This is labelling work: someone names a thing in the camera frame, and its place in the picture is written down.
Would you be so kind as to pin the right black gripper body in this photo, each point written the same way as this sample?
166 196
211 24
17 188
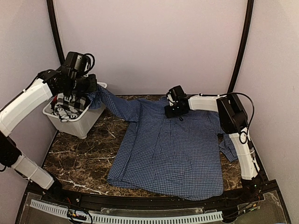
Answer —
175 112

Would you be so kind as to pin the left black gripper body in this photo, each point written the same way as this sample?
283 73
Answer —
82 86

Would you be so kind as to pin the white plastic bin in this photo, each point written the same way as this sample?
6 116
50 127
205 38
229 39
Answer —
81 126

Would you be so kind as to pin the blue checked long sleeve shirt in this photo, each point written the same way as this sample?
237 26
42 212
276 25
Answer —
169 156

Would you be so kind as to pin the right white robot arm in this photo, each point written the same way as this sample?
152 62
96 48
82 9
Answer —
233 120

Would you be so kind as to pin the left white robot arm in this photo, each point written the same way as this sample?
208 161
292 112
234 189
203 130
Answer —
47 84

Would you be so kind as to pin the black white patterned shirt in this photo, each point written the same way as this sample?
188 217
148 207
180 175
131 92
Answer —
69 107

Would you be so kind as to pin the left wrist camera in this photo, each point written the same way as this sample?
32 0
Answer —
76 62

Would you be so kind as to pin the left black frame post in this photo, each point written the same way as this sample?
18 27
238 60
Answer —
55 31

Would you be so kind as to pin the black frame post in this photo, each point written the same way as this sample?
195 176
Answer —
242 46
55 31

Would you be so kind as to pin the right black frame post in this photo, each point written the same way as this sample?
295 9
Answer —
242 46

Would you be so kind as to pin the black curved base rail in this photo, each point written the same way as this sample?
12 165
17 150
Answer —
227 201

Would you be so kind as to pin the white slotted cable duct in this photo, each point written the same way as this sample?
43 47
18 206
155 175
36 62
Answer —
120 216

